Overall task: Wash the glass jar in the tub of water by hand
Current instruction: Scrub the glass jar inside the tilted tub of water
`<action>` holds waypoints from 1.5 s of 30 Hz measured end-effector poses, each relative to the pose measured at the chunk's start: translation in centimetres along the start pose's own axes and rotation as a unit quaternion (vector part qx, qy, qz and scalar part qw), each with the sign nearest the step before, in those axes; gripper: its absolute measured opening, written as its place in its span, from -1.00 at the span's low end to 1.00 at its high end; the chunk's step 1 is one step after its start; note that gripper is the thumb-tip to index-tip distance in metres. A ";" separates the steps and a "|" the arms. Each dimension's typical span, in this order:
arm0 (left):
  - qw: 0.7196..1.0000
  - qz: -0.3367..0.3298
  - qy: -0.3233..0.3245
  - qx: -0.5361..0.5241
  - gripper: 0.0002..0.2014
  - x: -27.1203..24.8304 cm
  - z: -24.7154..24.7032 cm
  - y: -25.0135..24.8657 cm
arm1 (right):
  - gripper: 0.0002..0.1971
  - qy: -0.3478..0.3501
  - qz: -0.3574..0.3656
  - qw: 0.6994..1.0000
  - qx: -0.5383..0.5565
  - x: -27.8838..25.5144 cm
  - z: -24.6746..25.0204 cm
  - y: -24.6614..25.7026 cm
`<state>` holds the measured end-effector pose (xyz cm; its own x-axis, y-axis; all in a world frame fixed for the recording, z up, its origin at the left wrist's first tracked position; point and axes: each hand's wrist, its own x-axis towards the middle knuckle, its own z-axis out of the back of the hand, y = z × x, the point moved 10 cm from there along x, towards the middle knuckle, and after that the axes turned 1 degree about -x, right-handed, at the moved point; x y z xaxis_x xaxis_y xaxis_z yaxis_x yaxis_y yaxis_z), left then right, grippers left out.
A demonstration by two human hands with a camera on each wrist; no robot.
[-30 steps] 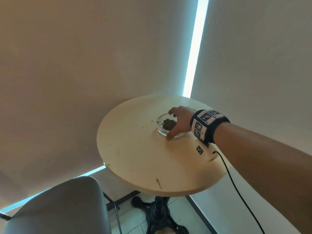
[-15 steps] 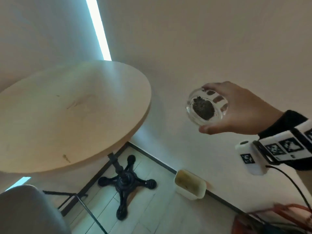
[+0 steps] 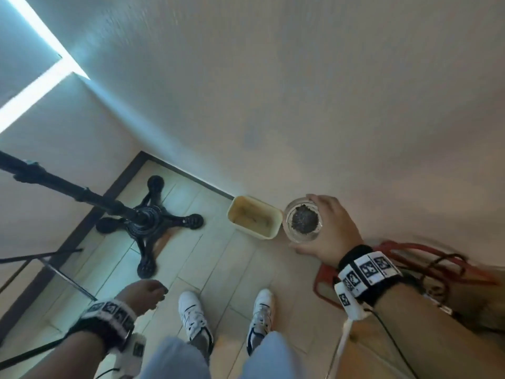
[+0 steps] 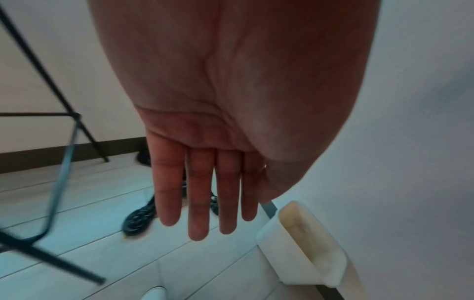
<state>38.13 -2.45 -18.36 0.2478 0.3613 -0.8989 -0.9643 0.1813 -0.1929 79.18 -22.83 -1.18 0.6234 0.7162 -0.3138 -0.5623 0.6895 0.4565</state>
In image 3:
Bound light blue jeans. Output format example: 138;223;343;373
138;331;305;379

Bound black cast iron table base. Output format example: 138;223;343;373
0;150;204;279

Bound red metal stand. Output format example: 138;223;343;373
314;240;498;311

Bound person's right forearm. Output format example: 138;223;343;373
370;282;505;379

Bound left wristband with marker tiles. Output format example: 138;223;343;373
67;298;137;352

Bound person's left forearm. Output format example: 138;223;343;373
19;331;107;379

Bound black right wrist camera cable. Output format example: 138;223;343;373
370;308;421;379

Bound white right sneaker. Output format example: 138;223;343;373
246;288;274;356

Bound white sneaker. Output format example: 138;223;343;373
246;288;274;356
178;291;215;354

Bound thin black tripod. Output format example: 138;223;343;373
0;248;98;370

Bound white cable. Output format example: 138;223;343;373
325;318;354;379

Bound cream plastic bin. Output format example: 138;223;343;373
227;195;284;241

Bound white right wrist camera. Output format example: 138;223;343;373
334;281;373;322

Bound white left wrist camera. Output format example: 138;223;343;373
108;331;147;377

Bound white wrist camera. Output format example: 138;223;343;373
334;281;373;322
108;331;147;377

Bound person's right hand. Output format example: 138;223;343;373
290;194;363;269

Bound white left sneaker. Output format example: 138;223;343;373
178;291;215;354

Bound person's left hand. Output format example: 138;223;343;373
114;279;169;317

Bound right wristband with marker tiles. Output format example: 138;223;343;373
334;244;403;308

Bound wristband with marker tiles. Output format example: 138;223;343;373
67;298;137;352
334;244;403;308

